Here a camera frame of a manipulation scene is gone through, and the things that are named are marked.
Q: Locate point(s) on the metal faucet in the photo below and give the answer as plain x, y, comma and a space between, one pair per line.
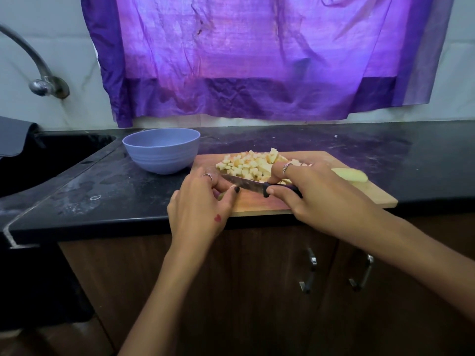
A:
44, 83

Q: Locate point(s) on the potato slice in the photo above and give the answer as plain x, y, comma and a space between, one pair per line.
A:
349, 174

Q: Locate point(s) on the person's left hand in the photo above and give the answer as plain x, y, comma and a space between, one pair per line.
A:
197, 215

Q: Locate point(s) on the person's left forearm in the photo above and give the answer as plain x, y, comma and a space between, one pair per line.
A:
159, 307

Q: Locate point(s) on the dark sink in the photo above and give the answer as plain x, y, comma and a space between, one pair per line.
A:
44, 159

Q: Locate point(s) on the person's right forearm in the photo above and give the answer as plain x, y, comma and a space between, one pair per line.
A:
427, 263

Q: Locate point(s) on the purple cloth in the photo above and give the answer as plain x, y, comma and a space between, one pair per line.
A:
267, 55

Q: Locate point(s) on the grey cloth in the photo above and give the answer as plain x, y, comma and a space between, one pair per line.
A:
15, 135

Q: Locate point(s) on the blue bowl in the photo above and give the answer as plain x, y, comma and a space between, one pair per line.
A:
161, 150

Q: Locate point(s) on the pile of diced potato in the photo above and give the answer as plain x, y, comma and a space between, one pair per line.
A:
256, 164

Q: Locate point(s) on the wooden cutting board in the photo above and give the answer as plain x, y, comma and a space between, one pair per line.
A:
371, 192

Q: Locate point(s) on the person's right hand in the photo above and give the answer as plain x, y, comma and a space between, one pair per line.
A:
330, 200

